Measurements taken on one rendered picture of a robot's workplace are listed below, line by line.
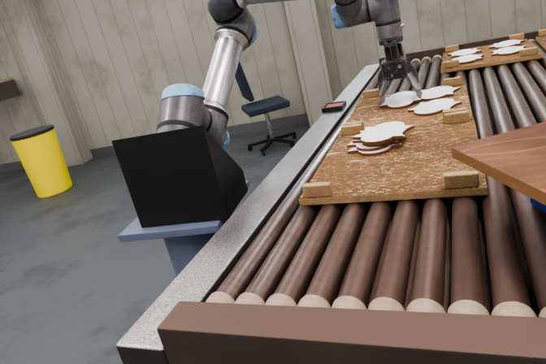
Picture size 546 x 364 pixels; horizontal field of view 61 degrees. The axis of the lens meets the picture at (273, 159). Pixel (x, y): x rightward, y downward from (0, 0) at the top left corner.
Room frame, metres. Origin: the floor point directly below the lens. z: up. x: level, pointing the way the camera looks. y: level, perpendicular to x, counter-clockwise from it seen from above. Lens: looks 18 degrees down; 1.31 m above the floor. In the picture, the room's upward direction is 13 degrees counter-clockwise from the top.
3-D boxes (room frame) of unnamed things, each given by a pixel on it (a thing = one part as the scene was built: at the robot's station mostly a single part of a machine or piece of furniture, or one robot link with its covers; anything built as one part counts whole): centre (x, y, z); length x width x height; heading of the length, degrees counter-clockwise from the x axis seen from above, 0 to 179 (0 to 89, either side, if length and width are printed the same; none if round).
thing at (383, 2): (1.40, -0.42, 1.24); 0.09 x 0.08 x 0.11; 72
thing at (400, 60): (1.40, -0.43, 1.08); 0.09 x 0.08 x 0.12; 157
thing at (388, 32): (1.40, -0.43, 1.16); 0.08 x 0.08 x 0.05
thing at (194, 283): (1.48, -0.20, 0.89); 2.08 x 0.08 x 0.06; 155
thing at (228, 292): (1.45, -0.26, 0.90); 1.95 x 0.05 x 0.05; 155
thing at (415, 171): (0.98, -0.27, 0.93); 0.41 x 0.35 x 0.02; 156
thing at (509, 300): (1.28, -0.62, 0.90); 1.95 x 0.05 x 0.05; 155
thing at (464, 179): (0.75, -0.32, 0.95); 0.06 x 0.02 x 0.03; 66
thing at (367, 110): (1.36, -0.44, 0.93); 0.41 x 0.35 x 0.02; 157
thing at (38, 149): (4.80, 2.37, 0.34); 0.44 x 0.43 x 0.68; 164
